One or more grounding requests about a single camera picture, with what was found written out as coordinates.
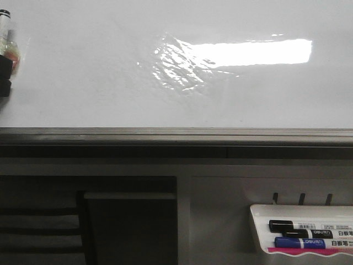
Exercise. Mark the black capped marker middle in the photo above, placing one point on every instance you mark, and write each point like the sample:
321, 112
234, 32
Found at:
318, 234

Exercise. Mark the dark chair with slats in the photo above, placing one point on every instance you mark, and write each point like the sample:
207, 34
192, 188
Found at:
89, 220

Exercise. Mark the blue capped whiteboard marker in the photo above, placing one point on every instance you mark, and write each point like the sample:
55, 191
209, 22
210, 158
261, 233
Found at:
310, 243

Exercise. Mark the white plastic marker tray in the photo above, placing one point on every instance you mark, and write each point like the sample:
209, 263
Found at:
323, 217

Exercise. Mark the white whiteboard with metal frame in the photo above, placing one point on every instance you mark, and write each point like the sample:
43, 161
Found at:
222, 79

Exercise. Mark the white pegboard panel with hooks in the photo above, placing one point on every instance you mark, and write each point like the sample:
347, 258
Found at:
214, 225

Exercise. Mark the black capped marker top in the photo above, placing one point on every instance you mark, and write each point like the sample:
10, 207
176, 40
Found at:
285, 225

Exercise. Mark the black capped marker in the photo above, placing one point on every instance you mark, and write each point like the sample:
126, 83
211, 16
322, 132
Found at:
318, 234
285, 225

